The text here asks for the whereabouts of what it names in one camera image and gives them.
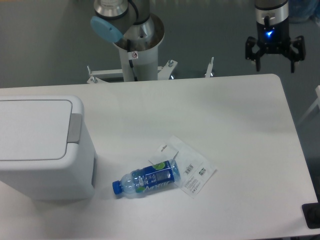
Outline blue plastic water bottle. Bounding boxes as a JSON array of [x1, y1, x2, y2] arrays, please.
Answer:
[[112, 159, 181, 195]]

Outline silver robot arm base joint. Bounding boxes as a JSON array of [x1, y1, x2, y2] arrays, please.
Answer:
[[90, 0, 165, 52]]

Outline white trash can lid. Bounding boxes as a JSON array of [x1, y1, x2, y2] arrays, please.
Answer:
[[0, 100, 83, 161]]

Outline black clamp at table edge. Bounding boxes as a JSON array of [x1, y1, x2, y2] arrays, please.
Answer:
[[302, 202, 320, 229]]

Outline white plastic trash can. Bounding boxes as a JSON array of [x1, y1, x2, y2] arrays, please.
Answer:
[[0, 95, 98, 201]]

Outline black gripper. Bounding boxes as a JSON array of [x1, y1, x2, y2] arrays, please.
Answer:
[[245, 18, 306, 73]]

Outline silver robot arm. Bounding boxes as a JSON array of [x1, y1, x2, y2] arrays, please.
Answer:
[[245, 0, 306, 73]]

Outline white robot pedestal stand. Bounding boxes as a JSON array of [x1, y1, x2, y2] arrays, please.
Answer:
[[86, 37, 215, 85]]

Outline white frame at right edge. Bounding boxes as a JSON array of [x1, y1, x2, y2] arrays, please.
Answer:
[[297, 85, 320, 126]]

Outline white plastic packaging bag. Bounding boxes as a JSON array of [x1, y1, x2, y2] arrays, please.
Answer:
[[149, 135, 217, 198]]

